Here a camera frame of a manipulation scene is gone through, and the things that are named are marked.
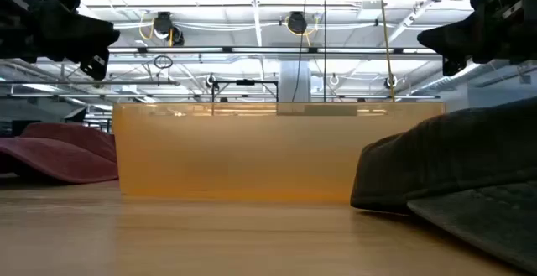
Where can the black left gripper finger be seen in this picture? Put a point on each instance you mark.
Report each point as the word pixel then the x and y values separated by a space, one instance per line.
pixel 95 68
pixel 94 39

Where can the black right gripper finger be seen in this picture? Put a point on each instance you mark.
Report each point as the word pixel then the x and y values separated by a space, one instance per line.
pixel 453 67
pixel 453 39

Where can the maroon baseball cap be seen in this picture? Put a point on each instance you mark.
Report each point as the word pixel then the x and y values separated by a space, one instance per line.
pixel 63 158

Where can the dark grey baseball cap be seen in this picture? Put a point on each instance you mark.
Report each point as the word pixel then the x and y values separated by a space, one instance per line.
pixel 440 162

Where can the orange translucent plastic bin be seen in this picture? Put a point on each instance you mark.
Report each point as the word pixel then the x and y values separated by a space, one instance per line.
pixel 251 154

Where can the black rig frame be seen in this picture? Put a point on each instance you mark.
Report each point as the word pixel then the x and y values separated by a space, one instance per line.
pixel 245 82

